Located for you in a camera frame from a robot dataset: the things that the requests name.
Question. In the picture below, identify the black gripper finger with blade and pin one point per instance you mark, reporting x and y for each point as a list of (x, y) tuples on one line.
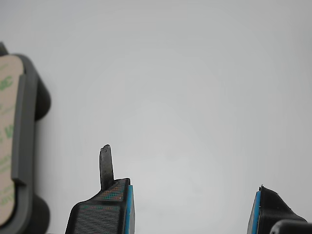
[(102, 214)]

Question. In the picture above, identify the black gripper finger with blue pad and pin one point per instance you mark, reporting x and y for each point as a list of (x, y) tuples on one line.
[(270, 209)]

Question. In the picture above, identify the tan protective film green print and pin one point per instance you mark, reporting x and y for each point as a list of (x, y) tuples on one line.
[(9, 109)]

